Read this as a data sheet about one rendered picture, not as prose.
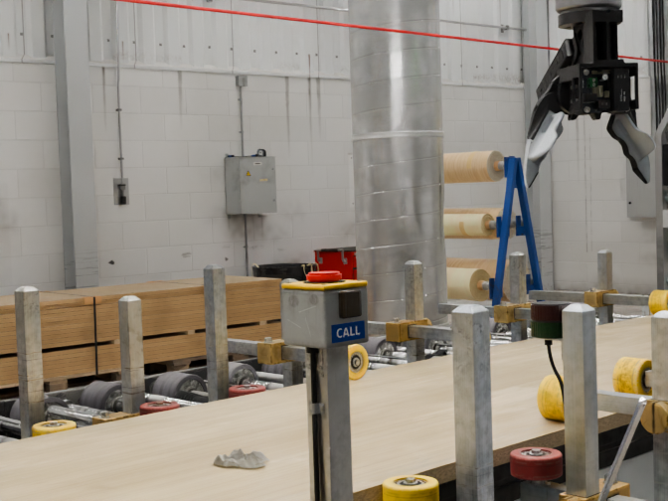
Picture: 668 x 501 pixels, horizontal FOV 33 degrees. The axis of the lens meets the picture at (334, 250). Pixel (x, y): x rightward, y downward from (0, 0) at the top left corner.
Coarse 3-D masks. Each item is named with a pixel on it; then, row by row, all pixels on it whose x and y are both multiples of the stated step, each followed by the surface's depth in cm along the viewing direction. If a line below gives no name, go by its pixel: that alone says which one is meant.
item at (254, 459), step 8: (240, 448) 176; (224, 456) 176; (232, 456) 176; (240, 456) 176; (248, 456) 174; (256, 456) 177; (264, 456) 176; (224, 464) 174; (232, 464) 173; (240, 464) 173; (248, 464) 173; (256, 464) 173; (264, 464) 173
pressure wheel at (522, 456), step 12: (516, 456) 172; (528, 456) 172; (540, 456) 172; (552, 456) 171; (516, 468) 172; (528, 468) 171; (540, 468) 170; (552, 468) 171; (528, 480) 175; (540, 480) 171
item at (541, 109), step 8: (552, 88) 131; (544, 96) 131; (552, 96) 131; (536, 104) 132; (544, 104) 131; (552, 104) 131; (536, 112) 131; (544, 112) 131; (536, 120) 131; (536, 128) 131; (528, 136) 132
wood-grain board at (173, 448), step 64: (640, 320) 340; (384, 384) 244; (448, 384) 241; (512, 384) 239; (0, 448) 193; (64, 448) 191; (128, 448) 189; (192, 448) 188; (256, 448) 186; (384, 448) 183; (448, 448) 182; (512, 448) 183
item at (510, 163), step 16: (512, 160) 872; (512, 176) 869; (512, 192) 869; (528, 208) 881; (496, 224) 868; (528, 224) 883; (528, 240) 887; (496, 272) 865; (496, 288) 863; (528, 288) 892; (496, 304) 860
